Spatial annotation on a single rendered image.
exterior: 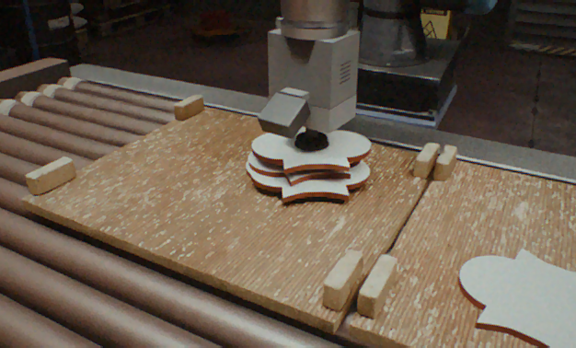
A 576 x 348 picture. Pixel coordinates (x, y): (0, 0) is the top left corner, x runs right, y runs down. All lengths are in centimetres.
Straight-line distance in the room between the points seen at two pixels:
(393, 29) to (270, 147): 50
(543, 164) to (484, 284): 35
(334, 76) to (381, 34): 50
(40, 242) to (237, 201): 22
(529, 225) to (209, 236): 35
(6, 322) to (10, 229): 16
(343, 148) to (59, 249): 34
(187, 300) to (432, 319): 22
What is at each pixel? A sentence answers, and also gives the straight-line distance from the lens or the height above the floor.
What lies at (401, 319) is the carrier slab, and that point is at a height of 94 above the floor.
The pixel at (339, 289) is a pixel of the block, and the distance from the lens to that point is 44.
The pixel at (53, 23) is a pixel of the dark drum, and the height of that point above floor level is 45.
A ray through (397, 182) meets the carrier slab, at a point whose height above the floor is 94.
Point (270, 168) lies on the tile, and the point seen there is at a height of 96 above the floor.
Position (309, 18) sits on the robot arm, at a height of 114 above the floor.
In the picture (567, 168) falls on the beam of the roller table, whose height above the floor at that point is 91.
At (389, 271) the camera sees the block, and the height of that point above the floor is 96.
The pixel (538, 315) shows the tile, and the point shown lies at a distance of 49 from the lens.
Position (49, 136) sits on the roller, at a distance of 90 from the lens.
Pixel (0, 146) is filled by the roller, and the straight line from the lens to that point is 91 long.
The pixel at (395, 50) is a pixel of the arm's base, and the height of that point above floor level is 99.
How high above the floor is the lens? 125
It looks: 28 degrees down
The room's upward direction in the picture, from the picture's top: straight up
